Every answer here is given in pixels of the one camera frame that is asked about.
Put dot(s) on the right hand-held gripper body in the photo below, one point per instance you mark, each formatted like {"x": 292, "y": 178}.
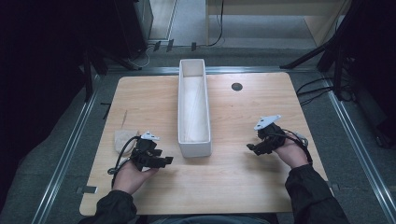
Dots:
{"x": 272, "y": 137}

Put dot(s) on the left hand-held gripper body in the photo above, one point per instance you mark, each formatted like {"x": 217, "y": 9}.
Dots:
{"x": 144, "y": 155}

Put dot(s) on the person's right hand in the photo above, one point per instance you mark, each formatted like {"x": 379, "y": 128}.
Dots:
{"x": 292, "y": 154}

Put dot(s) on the person's left hand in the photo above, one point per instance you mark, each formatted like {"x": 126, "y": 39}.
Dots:
{"x": 129, "y": 179}

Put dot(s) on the beige cloth pad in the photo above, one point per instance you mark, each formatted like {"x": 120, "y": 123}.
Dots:
{"x": 122, "y": 140}

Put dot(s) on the long white rectangular box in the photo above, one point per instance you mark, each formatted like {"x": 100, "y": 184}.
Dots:
{"x": 193, "y": 109}

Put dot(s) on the dark round table grommet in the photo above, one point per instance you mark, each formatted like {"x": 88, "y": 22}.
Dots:
{"x": 237, "y": 86}

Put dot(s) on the black metal stand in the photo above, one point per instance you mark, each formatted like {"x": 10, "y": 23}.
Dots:
{"x": 88, "y": 77}

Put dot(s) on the black tripod stand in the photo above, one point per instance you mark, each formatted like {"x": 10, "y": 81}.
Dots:
{"x": 337, "y": 53}

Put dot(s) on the light wooden furniture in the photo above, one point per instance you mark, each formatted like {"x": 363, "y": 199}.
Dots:
{"x": 320, "y": 21}

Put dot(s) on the dark cabinet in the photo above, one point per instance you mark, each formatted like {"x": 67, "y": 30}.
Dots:
{"x": 132, "y": 28}

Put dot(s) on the metal floor rail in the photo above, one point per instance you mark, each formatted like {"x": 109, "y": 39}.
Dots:
{"x": 364, "y": 149}
{"x": 63, "y": 155}

